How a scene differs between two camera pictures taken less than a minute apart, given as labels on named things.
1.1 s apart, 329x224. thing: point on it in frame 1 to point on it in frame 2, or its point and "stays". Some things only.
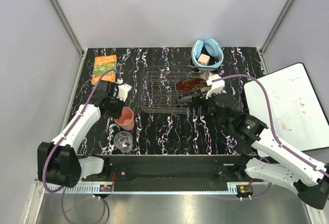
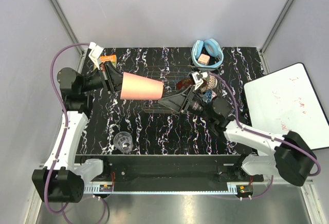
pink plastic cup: (126, 120) to (134, 87)
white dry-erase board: (299, 119) stays
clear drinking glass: (123, 142) stays
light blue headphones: (213, 47) stays
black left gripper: (116, 114) to (115, 84)
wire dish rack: (160, 93) stays
